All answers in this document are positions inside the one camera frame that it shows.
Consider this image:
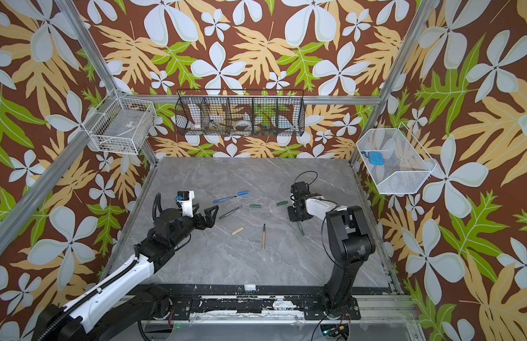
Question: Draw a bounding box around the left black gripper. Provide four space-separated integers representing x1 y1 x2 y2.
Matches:
170 202 218 249

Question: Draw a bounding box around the light green pen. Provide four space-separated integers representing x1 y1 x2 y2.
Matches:
296 222 305 237

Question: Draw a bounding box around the beige pen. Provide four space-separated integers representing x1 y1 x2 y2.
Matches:
262 223 266 250

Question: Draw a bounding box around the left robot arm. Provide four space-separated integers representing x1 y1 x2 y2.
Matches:
32 191 219 340

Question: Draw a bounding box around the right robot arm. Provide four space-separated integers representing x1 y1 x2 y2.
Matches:
288 181 376 320

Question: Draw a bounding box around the blue pen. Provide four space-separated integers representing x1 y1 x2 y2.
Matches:
213 196 237 203

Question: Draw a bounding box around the dark green pen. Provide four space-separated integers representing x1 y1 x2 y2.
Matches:
219 206 242 220

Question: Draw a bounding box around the beige pen cap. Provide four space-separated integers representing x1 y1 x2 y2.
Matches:
232 227 244 235

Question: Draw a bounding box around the blue object in basket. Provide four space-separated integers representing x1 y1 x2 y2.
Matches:
367 151 385 166

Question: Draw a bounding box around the white mesh basket right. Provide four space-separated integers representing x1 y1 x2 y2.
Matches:
357 126 437 196

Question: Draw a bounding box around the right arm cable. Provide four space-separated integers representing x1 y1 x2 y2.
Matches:
294 170 319 186

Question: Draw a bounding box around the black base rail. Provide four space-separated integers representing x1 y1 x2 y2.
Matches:
130 284 361 321

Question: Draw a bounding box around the black wire basket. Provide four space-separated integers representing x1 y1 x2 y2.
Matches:
173 89 306 136

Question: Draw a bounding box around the white wire basket left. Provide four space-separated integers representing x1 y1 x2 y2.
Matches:
85 91 156 155

